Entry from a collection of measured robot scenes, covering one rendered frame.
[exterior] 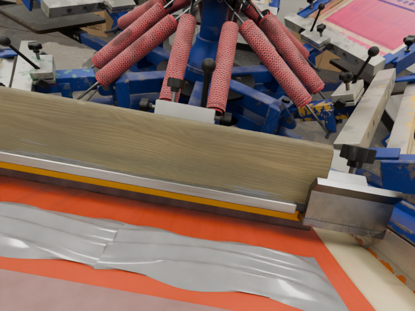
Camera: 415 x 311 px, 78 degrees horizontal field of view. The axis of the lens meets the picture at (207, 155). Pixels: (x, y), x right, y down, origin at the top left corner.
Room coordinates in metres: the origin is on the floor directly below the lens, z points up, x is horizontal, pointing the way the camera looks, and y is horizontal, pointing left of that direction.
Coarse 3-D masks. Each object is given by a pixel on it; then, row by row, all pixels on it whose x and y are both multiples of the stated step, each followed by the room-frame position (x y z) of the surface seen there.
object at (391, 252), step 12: (360, 240) 0.18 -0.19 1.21; (372, 240) 0.17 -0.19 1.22; (384, 240) 0.16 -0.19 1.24; (396, 240) 0.15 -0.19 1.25; (372, 252) 0.16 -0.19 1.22; (384, 252) 0.15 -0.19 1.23; (396, 252) 0.14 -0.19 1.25; (408, 252) 0.13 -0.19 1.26; (384, 264) 0.14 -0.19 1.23; (396, 264) 0.13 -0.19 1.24; (408, 264) 0.13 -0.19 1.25; (396, 276) 0.12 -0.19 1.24; (408, 276) 0.12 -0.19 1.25
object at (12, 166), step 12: (12, 168) 0.18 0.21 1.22; (24, 168) 0.18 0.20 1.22; (36, 168) 0.18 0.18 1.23; (84, 180) 0.18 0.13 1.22; (96, 180) 0.18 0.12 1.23; (144, 192) 0.18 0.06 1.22; (156, 192) 0.18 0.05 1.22; (168, 192) 0.18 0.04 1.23; (216, 204) 0.18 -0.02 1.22; (228, 204) 0.18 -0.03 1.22; (276, 216) 0.18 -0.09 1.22; (288, 216) 0.18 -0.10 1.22
